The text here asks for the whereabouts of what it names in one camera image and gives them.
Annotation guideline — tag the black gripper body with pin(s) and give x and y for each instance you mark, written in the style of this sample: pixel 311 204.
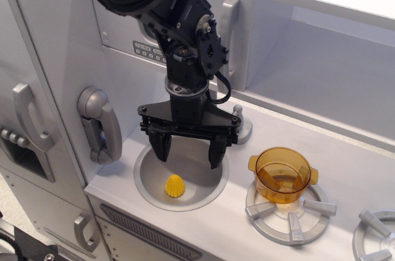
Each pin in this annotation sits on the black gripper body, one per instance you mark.
pixel 197 118

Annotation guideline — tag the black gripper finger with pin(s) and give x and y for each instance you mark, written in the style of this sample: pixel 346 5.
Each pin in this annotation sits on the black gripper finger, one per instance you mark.
pixel 217 150
pixel 160 142

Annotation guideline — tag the silver microwave door handle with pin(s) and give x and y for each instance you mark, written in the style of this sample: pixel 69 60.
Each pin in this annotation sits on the silver microwave door handle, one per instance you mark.
pixel 228 19

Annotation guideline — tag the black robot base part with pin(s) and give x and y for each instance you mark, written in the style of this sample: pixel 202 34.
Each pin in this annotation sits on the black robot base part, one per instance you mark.
pixel 18 245

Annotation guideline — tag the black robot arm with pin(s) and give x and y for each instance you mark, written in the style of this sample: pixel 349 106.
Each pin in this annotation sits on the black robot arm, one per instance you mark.
pixel 185 31

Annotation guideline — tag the silver toy faucet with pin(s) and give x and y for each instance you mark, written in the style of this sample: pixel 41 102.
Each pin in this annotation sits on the silver toy faucet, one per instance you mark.
pixel 246 126

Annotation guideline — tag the round silver sink basin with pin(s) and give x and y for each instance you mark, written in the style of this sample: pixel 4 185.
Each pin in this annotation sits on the round silver sink basin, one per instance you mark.
pixel 188 159

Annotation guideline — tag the yellow toy corn piece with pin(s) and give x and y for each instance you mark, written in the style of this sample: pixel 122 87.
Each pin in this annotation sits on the yellow toy corn piece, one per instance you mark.
pixel 174 186

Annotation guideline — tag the orange transparent toy pot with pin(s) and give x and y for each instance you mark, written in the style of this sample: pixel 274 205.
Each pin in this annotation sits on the orange transparent toy pot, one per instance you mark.
pixel 282 174

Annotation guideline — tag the silver stove burner grate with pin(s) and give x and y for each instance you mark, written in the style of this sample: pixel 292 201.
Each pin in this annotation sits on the silver stove burner grate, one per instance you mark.
pixel 295 224

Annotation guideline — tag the grey oven vent panel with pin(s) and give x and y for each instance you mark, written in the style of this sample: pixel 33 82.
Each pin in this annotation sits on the grey oven vent panel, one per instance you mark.
pixel 150 235

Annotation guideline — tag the grey ice dispenser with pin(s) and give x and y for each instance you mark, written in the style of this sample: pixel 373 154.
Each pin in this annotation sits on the grey ice dispenser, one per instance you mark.
pixel 20 151

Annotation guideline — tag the silver toy wall phone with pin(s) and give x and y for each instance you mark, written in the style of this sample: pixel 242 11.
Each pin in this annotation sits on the silver toy wall phone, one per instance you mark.
pixel 101 126

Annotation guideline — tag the silver lower fridge handle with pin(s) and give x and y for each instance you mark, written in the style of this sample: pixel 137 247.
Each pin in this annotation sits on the silver lower fridge handle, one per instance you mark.
pixel 79 225

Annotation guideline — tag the silver fridge handle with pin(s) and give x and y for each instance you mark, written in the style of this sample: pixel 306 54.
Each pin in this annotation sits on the silver fridge handle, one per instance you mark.
pixel 79 225
pixel 23 97

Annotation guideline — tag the silver upper fridge handle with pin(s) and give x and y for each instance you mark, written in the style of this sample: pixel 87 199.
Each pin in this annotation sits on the silver upper fridge handle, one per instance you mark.
pixel 23 97

